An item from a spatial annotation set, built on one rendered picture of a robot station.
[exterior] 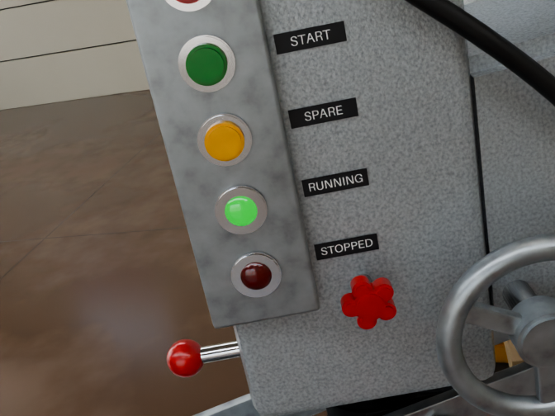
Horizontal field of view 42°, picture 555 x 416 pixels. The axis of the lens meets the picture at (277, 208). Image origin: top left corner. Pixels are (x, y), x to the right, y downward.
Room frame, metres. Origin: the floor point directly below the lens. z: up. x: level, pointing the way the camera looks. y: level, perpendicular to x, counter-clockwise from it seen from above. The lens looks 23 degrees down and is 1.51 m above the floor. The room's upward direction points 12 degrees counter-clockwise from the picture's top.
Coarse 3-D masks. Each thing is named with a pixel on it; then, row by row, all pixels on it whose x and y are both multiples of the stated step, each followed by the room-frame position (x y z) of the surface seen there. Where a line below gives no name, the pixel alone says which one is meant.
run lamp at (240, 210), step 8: (232, 200) 0.45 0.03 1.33; (240, 200) 0.45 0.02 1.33; (248, 200) 0.45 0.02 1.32; (232, 208) 0.45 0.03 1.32; (240, 208) 0.45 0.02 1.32; (248, 208) 0.45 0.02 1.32; (256, 208) 0.45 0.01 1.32; (232, 216) 0.45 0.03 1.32; (240, 216) 0.45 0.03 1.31; (248, 216) 0.45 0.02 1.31; (240, 224) 0.45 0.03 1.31; (248, 224) 0.45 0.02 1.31
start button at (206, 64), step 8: (200, 48) 0.45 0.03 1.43; (208, 48) 0.45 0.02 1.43; (216, 48) 0.45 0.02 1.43; (192, 56) 0.45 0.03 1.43; (200, 56) 0.45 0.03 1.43; (208, 56) 0.45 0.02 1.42; (216, 56) 0.45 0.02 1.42; (224, 56) 0.45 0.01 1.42; (192, 64) 0.45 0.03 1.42; (200, 64) 0.45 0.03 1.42; (208, 64) 0.45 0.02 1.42; (216, 64) 0.45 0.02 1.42; (224, 64) 0.45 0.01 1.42; (192, 72) 0.45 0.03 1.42; (200, 72) 0.45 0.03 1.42; (208, 72) 0.45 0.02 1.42; (216, 72) 0.45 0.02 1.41; (224, 72) 0.45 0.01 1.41; (192, 80) 0.45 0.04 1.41; (200, 80) 0.45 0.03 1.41; (208, 80) 0.45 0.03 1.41; (216, 80) 0.45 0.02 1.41
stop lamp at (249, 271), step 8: (248, 264) 0.46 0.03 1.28; (256, 264) 0.45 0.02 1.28; (264, 264) 0.46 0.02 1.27; (248, 272) 0.45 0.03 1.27; (256, 272) 0.45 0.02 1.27; (264, 272) 0.45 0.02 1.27; (248, 280) 0.45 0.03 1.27; (256, 280) 0.45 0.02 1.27; (264, 280) 0.45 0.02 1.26; (256, 288) 0.45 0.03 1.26
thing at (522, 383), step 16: (496, 336) 0.62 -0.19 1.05; (512, 368) 0.52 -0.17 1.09; (528, 368) 0.51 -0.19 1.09; (496, 384) 0.52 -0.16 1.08; (512, 384) 0.51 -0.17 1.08; (528, 384) 0.51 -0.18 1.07; (240, 400) 0.64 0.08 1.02; (432, 400) 0.52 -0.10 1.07; (448, 400) 0.52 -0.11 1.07; (464, 400) 0.52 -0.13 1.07
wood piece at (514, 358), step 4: (508, 340) 0.91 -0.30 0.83; (508, 344) 0.90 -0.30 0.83; (512, 344) 0.90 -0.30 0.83; (508, 348) 0.90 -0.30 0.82; (512, 348) 0.89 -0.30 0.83; (508, 352) 0.90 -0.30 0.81; (512, 352) 0.88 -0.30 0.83; (516, 352) 0.88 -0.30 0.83; (508, 356) 0.91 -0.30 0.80; (512, 356) 0.87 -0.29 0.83; (516, 356) 0.87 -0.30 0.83; (508, 360) 0.92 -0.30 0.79; (512, 360) 0.86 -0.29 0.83; (516, 360) 0.86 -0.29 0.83; (520, 360) 0.86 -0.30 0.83; (512, 364) 0.86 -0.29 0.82; (516, 364) 0.86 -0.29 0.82
